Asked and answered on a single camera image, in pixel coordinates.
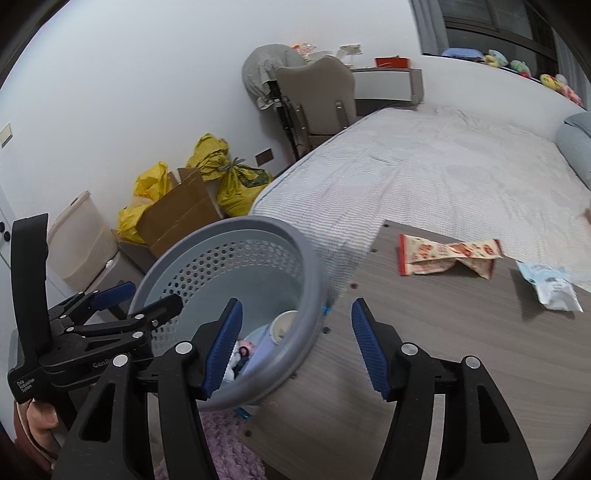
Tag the grey perforated basket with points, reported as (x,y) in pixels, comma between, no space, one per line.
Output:
(221,267)

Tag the dark wall socket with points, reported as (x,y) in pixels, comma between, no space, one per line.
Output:
(263,157)

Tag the yellow bag with green print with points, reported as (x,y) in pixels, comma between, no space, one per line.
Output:
(242,189)

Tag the red and beige snack wrapper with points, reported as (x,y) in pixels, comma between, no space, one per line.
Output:
(429,254)

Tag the small white device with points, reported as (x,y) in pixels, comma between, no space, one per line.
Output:
(350,50)

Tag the folded blue duvet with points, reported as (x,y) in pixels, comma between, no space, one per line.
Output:
(577,147)

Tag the person's left hand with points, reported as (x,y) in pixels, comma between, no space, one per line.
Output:
(39,424)

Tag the knotted white cloth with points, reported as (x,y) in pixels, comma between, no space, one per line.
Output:
(230,371)

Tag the beige chair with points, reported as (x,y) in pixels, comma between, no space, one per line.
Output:
(314,87)

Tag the beige storage bin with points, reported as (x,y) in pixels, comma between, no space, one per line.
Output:
(83,240)

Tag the dark window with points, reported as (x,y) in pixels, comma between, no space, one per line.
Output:
(498,23)

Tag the bed with checked sheet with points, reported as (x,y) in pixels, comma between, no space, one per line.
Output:
(438,175)

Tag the long purple box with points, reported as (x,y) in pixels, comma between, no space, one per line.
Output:
(264,350)

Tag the grey clothing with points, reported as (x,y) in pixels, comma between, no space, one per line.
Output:
(261,69)

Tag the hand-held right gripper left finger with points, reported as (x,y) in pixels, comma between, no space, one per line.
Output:
(224,350)

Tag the plain yellow bag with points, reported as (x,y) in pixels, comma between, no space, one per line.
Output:
(152,182)
(207,154)

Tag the beige wall switch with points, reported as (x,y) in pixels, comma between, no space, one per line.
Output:
(5,135)

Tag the cardboard box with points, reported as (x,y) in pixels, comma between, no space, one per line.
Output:
(180,217)

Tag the grey low cabinet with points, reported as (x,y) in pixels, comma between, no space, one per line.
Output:
(131,264)

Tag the white and blue wipes packet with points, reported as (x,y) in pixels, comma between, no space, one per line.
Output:
(554,290)

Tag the blue cushion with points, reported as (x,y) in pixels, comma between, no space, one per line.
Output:
(461,54)

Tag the green and pink plush toy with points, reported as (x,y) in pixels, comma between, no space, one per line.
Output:
(521,67)

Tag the grey and white desk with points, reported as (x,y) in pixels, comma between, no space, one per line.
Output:
(383,83)

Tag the red and white paper cup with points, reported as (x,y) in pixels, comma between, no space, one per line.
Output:
(284,325)

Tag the purple rug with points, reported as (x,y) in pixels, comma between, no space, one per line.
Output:
(217,443)

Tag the grey curtain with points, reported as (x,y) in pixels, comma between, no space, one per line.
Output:
(570,50)
(427,25)

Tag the green and yellow plush toy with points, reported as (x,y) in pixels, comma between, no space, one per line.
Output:
(495,58)

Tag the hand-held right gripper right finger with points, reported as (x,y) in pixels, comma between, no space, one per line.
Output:
(369,350)

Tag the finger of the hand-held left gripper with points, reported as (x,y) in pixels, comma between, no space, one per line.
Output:
(113,295)
(159,311)

